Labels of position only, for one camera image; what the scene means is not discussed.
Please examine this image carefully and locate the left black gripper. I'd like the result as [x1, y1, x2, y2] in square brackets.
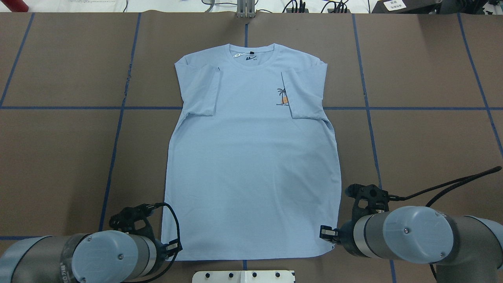
[108, 204, 157, 240]

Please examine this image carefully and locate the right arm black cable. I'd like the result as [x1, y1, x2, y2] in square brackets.
[387, 166, 503, 207]

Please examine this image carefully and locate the red cylinder bottle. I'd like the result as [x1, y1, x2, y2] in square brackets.
[1, 0, 29, 13]

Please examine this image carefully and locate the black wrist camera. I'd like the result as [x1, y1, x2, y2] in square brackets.
[162, 239, 183, 260]
[319, 225, 340, 243]

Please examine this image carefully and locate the light blue t-shirt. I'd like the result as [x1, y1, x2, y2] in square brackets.
[165, 44, 341, 261]

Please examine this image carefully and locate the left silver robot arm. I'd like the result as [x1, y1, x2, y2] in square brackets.
[1, 203, 167, 283]

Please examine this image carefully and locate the white metal mount base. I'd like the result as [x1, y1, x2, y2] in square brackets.
[192, 270, 296, 283]

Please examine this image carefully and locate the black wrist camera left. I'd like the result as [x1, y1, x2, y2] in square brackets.
[162, 239, 183, 260]

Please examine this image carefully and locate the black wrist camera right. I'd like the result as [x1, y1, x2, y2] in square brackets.
[319, 225, 340, 243]

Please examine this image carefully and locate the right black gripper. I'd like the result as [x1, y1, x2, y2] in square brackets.
[345, 184, 389, 224]

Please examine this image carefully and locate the aluminium frame post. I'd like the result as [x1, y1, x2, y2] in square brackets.
[237, 0, 256, 18]

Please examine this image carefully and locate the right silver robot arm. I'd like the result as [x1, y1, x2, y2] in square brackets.
[337, 184, 502, 283]

